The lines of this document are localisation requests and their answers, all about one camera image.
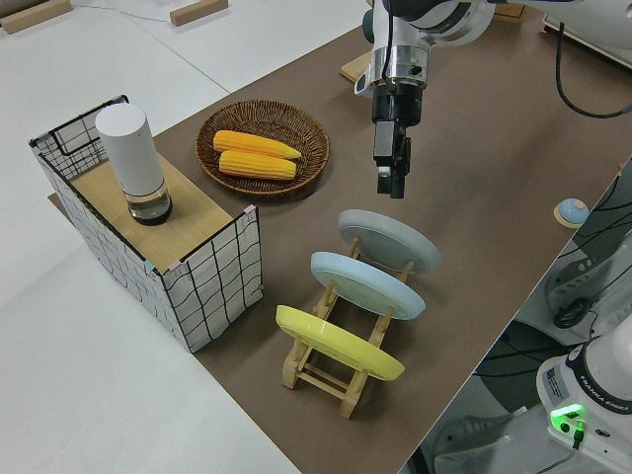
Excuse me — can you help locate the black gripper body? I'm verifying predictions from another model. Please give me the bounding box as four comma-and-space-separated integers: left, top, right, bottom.
371, 82, 426, 127

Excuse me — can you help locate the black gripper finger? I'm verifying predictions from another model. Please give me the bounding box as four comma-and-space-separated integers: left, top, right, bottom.
372, 121, 400, 196
390, 137, 413, 200

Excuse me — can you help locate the gray plate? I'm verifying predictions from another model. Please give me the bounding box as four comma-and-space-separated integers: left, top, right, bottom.
338, 208, 442, 277

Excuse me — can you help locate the light blue plate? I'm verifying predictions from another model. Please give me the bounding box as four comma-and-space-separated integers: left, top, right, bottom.
310, 251, 427, 321

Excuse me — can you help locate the yellow plate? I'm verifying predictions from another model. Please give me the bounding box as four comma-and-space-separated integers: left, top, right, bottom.
275, 304, 407, 382

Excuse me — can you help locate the wooden plate rack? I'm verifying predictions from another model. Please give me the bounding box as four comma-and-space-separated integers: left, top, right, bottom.
280, 235, 417, 420

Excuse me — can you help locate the wooden mug stand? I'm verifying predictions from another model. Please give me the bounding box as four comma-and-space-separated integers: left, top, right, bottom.
340, 51, 374, 94

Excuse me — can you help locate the brown table mat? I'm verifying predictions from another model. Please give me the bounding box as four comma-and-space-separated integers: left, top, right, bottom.
47, 0, 632, 474

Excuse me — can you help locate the yellow corn cob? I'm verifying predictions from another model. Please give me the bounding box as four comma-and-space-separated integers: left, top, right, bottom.
212, 129, 303, 161
218, 150, 298, 182

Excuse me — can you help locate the brown wicker basket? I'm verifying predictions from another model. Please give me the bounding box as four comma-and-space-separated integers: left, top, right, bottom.
196, 100, 331, 195

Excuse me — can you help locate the wooden box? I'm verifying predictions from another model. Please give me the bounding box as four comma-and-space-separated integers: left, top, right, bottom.
492, 3, 527, 24

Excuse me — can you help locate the blue service bell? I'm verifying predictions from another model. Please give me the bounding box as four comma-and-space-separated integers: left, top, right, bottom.
552, 197, 589, 229

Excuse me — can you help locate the wooden block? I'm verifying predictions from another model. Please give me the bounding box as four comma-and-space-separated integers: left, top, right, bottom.
0, 0, 73, 35
169, 0, 230, 26

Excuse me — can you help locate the white cylinder bottle glass base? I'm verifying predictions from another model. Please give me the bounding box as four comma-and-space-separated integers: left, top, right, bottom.
95, 103, 174, 227

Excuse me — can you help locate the coiled black cable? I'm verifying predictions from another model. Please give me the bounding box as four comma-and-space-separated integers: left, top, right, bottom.
552, 300, 590, 330

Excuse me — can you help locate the wire grid basket with board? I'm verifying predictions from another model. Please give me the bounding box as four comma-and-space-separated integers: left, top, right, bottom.
28, 93, 263, 355

